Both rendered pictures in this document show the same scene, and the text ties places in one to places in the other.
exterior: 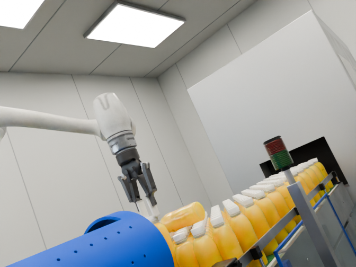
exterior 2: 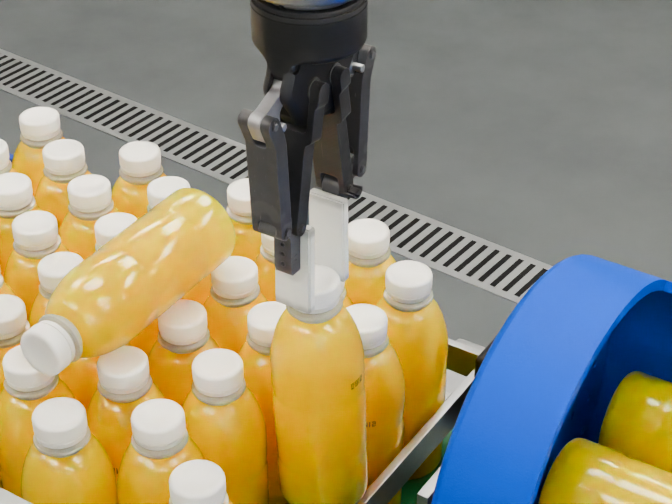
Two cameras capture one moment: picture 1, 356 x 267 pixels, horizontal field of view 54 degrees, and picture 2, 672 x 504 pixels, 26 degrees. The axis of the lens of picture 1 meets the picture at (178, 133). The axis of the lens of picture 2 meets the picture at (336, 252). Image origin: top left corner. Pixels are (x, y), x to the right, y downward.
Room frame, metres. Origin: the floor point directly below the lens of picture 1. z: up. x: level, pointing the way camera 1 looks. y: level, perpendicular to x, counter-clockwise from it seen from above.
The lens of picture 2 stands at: (1.11, 1.04, 1.79)
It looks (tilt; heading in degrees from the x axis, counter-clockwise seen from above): 34 degrees down; 271
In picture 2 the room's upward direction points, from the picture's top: straight up
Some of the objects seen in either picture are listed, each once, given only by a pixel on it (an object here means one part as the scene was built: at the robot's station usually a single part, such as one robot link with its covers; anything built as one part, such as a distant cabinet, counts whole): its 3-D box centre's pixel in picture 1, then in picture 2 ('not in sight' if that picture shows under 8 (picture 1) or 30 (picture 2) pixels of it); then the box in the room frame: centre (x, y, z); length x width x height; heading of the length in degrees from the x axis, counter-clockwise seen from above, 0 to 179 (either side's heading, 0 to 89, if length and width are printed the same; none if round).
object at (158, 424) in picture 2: not in sight; (158, 424); (1.25, 0.24, 1.09); 0.04 x 0.04 x 0.02
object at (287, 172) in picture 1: (282, 161); not in sight; (1.16, -0.28, 1.18); 0.06 x 0.06 x 0.16
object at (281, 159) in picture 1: (281, 159); not in sight; (1.16, -0.28, 1.18); 0.06 x 0.06 x 0.05
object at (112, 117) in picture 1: (112, 116); not in sight; (1.15, 0.18, 1.55); 0.13 x 0.11 x 0.16; 2
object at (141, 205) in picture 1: (143, 210); (294, 265); (1.15, 0.20, 1.21); 0.03 x 0.01 x 0.07; 149
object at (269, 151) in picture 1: (275, 147); not in sight; (1.16, -0.28, 1.23); 0.06 x 0.06 x 0.04
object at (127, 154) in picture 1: (130, 164); (309, 52); (1.14, 0.18, 1.37); 0.08 x 0.07 x 0.09; 59
